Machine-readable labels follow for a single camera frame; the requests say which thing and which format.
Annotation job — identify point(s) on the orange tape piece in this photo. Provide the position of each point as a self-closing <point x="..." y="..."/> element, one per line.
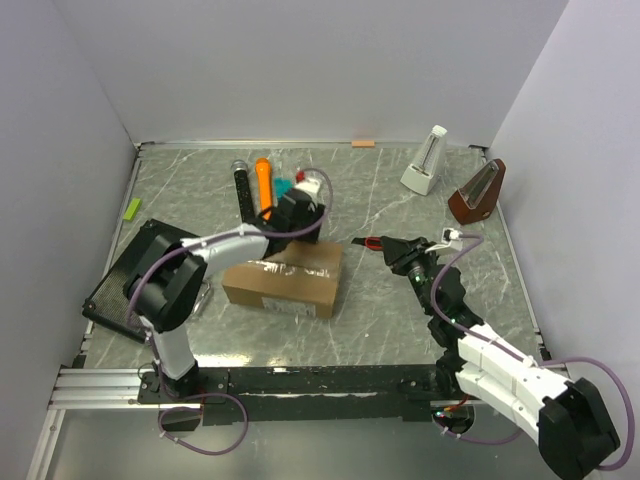
<point x="363" y="144"/>

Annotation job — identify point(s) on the aluminium rail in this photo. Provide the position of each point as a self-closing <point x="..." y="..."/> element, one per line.
<point x="95" y="389"/>

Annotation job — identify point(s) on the brown cardboard express box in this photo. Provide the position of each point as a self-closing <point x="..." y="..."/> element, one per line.
<point x="301" y="280"/>

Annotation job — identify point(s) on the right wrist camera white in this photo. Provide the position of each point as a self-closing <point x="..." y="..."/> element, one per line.
<point x="451" y="242"/>

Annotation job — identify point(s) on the brown wooden metronome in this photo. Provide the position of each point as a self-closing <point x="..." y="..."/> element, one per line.
<point x="476" y="200"/>

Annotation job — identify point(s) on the white metronome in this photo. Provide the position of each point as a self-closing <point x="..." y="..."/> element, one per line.
<point x="424" y="171"/>

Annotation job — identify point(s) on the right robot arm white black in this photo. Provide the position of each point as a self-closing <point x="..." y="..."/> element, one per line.
<point x="568" y="420"/>

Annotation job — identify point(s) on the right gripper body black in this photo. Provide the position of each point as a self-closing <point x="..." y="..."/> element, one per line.
<point x="414" y="262"/>

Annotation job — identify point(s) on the red black utility knife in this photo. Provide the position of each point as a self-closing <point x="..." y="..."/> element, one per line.
<point x="370" y="242"/>

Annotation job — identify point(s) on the green plastic block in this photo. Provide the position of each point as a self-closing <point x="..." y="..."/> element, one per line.
<point x="132" y="209"/>

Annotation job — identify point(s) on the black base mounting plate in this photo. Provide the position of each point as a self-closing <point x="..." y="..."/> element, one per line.
<point x="300" y="393"/>

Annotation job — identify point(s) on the teal plastic block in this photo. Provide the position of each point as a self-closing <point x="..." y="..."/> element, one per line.
<point x="281" y="186"/>

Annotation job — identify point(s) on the black microphone silver head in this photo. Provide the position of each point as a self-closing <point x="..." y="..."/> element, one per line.
<point x="245" y="199"/>

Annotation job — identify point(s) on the black speaker case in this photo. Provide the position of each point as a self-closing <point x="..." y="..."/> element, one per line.
<point x="107" y="305"/>

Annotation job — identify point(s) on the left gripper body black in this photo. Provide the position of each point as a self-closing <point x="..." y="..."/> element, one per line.
<point x="313" y="215"/>

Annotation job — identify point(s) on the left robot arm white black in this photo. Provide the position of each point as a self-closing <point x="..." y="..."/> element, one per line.
<point x="163" y="289"/>

